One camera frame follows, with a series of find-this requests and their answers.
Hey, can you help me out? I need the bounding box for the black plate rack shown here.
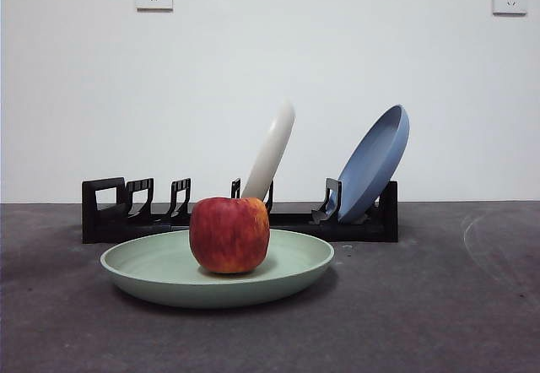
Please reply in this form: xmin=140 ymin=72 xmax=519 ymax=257
xmin=81 ymin=176 xmax=399 ymax=244

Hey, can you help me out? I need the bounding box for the blue plate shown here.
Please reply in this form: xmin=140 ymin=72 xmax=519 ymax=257
xmin=336 ymin=103 xmax=411 ymax=224

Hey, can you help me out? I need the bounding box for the white plate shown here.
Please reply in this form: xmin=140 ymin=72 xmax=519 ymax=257
xmin=239 ymin=98 xmax=295 ymax=203

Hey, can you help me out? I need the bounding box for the red yellow apple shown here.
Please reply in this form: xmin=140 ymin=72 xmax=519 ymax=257
xmin=188 ymin=197 xmax=271 ymax=275

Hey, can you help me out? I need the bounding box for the green plate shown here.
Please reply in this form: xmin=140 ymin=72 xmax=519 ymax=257
xmin=100 ymin=228 xmax=336 ymax=310

